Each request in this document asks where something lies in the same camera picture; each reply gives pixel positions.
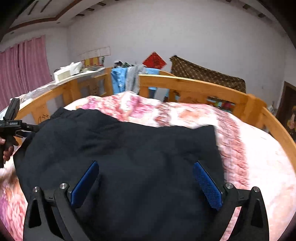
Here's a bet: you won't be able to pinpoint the brown patterned cloth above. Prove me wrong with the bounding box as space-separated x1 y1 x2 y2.
170 55 246 93

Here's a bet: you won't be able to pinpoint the grey striped garment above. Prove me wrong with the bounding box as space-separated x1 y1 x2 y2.
125 64 147 94

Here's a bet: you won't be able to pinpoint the white desk top cover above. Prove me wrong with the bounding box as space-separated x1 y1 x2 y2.
0 67 106 114

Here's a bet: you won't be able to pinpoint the pink floral quilt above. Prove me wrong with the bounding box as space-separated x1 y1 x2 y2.
1 91 295 240

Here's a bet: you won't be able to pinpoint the black puffer jacket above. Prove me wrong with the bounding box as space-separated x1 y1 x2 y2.
13 108 224 240

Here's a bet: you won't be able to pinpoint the wooden bed frame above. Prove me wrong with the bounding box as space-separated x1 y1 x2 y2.
16 68 295 165

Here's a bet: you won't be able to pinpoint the red diamond wall decoration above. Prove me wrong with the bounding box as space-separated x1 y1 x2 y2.
142 52 167 69

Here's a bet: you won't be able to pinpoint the person left hand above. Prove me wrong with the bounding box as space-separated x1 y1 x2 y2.
0 137 19 163

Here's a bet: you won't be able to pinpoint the pink curtain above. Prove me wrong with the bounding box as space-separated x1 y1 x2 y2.
1 35 52 109

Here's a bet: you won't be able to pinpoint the white box on desk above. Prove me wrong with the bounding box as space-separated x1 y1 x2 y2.
54 61 83 81

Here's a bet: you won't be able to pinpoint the papers on wall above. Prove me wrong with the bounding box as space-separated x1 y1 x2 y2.
78 46 111 60

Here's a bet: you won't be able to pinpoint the blue shirt on rail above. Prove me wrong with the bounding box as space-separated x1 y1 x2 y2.
111 67 160 94

